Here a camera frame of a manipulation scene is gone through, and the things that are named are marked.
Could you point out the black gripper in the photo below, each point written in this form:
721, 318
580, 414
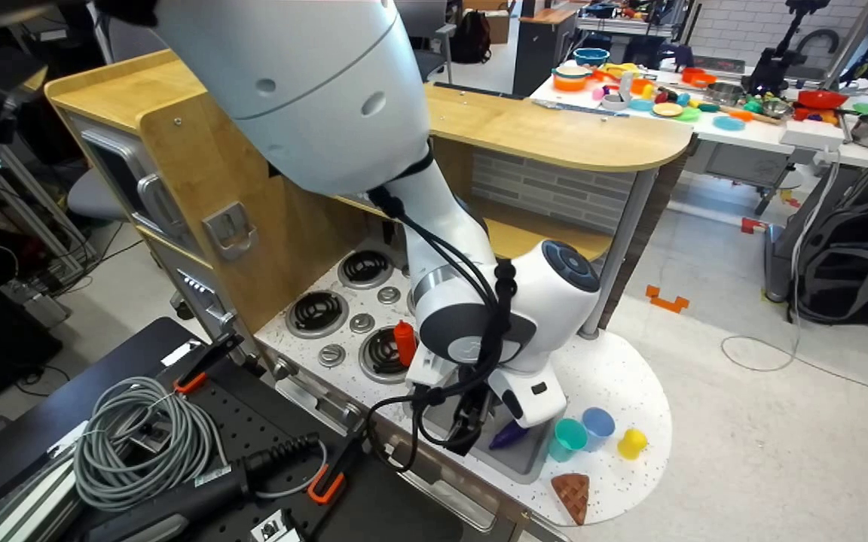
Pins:
469, 416

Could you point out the green plastic cup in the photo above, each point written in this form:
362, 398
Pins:
569, 441

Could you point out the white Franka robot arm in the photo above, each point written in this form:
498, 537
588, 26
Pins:
315, 92

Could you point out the grey toy sink basin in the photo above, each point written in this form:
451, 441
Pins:
525, 457

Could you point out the yellow plastic cup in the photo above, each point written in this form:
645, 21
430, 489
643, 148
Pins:
630, 444

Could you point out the toy pizza slice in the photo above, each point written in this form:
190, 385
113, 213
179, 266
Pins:
573, 494

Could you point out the grey stove knob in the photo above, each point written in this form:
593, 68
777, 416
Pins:
387, 292
362, 324
333, 354

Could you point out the orange black clamp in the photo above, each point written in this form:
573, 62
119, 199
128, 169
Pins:
330, 485
194, 381

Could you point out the black perforated work table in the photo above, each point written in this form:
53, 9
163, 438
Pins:
243, 410

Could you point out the grey kitchen support pole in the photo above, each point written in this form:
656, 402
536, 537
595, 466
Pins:
630, 228

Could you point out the wooden toy kitchen unit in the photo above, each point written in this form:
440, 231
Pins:
204, 199

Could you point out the small black backpack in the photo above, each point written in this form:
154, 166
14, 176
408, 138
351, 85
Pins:
471, 36

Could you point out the grey office chair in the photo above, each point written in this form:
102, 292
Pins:
434, 26

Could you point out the white table with toys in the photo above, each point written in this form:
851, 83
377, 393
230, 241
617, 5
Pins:
754, 137

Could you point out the black grey backpack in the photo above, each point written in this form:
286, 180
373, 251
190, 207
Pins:
856, 266

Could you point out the grey toy oven door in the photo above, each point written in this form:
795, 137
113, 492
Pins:
128, 176

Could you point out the red bowl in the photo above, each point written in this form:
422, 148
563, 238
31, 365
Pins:
820, 99

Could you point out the black stand on table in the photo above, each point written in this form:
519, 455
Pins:
783, 62

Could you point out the orange floor bracket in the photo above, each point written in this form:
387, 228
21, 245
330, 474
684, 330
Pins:
668, 300

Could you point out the grey wall hook plate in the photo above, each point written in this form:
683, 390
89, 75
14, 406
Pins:
226, 231

